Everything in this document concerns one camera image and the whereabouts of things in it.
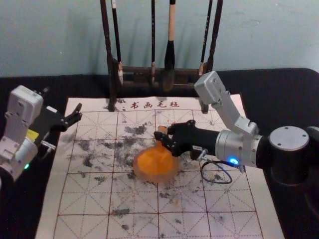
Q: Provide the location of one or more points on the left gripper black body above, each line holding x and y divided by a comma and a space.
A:
47, 122

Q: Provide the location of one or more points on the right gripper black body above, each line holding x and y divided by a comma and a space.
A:
197, 142

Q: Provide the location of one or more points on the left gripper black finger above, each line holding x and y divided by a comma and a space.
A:
73, 120
76, 109

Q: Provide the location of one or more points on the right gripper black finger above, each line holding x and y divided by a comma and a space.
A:
167, 140
182, 125

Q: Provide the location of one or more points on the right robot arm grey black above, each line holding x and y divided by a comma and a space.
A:
249, 147

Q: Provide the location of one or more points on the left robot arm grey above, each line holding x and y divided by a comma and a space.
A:
17, 117

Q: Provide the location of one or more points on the dark wooden brush rack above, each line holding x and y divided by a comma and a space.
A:
109, 74

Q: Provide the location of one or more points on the white felt mat red grid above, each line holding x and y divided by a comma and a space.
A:
149, 206

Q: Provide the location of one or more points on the thin dark brush white tip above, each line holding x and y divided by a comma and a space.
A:
116, 37

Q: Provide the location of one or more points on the black table cloth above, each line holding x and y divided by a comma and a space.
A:
274, 99

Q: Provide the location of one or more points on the thin dark calligraphy brush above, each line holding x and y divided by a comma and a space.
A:
206, 37
153, 37

